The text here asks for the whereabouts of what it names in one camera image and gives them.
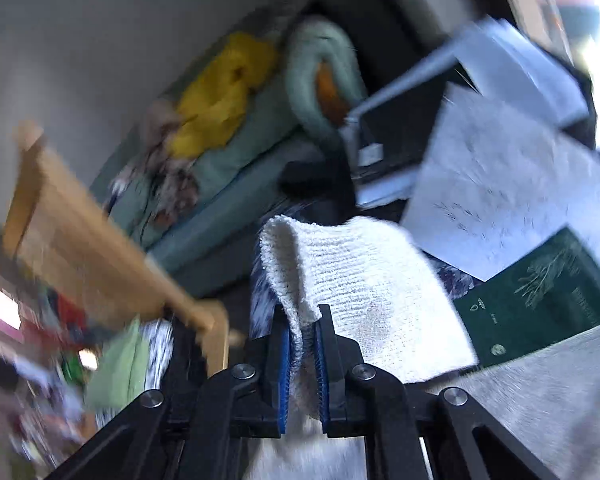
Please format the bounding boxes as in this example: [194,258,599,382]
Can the white paper pad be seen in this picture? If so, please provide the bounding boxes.
[452,17,588,128]

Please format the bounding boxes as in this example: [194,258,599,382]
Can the teal bed sheet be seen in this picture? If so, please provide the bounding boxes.
[90,105,331,281]

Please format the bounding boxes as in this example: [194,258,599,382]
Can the wooden chair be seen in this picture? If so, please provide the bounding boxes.
[2,120,246,376]

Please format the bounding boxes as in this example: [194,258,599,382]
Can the dark green book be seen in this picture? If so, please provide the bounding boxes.
[452,227,600,368]

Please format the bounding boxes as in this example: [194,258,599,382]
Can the light green cloth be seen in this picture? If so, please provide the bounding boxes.
[85,317,151,411]

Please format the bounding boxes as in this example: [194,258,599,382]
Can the white knit cloth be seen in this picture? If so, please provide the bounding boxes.
[257,215,478,421]

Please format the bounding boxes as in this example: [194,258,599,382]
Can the yellow cloth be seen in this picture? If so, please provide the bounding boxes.
[170,30,281,161]

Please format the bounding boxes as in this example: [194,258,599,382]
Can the white handwritten paper sheet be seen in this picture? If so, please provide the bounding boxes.
[400,82,600,281]

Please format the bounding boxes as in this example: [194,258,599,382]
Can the grey fleece garment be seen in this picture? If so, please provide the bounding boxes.
[245,317,600,480]

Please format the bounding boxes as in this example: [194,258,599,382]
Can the dark cloth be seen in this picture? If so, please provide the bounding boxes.
[280,160,356,221]

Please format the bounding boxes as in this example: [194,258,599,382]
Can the teal plush pillow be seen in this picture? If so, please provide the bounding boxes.
[285,15,368,141]

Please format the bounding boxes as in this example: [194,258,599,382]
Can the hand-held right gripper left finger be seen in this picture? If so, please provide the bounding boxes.
[45,305,293,480]

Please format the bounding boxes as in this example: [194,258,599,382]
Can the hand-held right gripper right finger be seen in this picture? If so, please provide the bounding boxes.
[314,304,561,480]

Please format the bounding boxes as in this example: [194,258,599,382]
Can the black white patterned cloth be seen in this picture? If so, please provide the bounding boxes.
[140,320,176,391]

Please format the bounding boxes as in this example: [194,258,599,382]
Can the grey laptop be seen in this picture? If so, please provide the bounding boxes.
[340,42,461,206]

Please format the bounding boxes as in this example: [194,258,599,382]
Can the blue patterned cloth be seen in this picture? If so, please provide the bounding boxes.
[249,252,486,343]

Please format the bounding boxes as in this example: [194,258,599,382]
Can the brown floral cloth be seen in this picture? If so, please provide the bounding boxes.
[115,100,201,226]

